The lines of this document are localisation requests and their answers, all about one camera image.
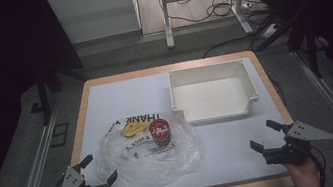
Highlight clear printed plastic bag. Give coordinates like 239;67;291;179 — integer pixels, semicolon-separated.
89;106;210;187

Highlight yellow crumpled snack piece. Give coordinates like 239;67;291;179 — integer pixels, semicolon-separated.
120;119;153;139

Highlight red can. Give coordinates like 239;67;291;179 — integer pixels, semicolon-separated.
147;116;174;148

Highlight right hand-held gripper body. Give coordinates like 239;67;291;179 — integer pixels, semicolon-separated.
258;115;333;171

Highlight white table mat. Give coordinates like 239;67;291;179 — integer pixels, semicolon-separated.
66;54;298;187

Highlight black floor plate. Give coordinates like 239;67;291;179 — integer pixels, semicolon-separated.
47;121;73;147

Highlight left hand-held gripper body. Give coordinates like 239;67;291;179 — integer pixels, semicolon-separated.
49;160;111;187

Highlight white power strip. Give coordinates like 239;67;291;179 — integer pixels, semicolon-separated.
259;22;281;41

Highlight white plastic bin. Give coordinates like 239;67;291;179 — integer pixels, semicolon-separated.
165;57;263;130

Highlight black metal stand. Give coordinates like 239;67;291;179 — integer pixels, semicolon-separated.
250;7;333;88
32;62;95;126

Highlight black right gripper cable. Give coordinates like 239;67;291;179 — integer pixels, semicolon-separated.
309;144;331;187

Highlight person's right hand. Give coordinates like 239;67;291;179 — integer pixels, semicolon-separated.
282;154;324;187

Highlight white cabinet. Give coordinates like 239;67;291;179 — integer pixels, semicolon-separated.
47;0;144;48

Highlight black floor cables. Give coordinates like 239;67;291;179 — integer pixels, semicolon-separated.
156;0;282;65

